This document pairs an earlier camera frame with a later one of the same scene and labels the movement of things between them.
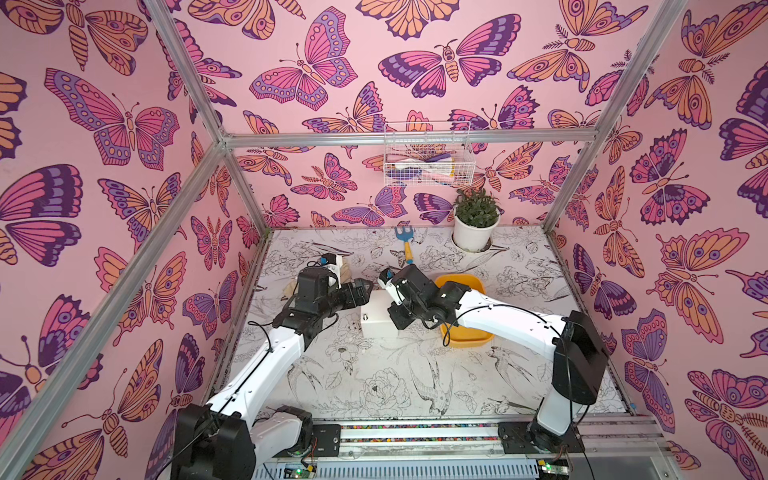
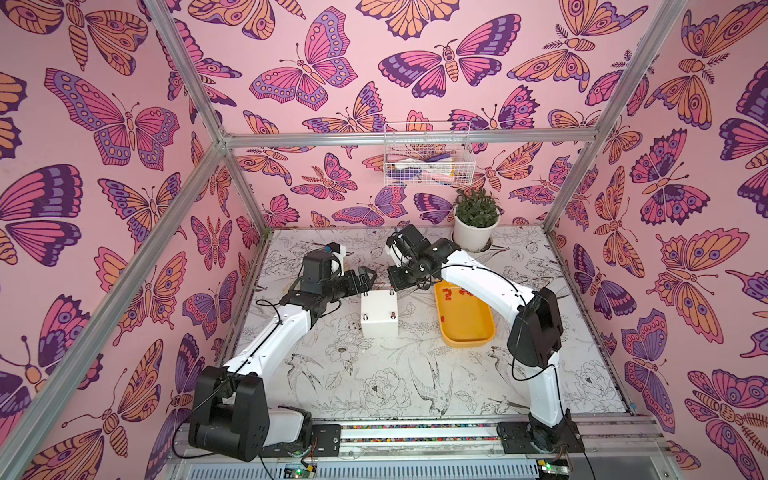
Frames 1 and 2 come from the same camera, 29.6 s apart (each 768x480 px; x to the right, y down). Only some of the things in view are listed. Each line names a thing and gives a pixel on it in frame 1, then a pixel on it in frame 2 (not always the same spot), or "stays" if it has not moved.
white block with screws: [376, 321] stays
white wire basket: [428, 154] stays
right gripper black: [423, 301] → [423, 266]
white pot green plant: [477, 214] stays
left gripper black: [361, 298] → [363, 285]
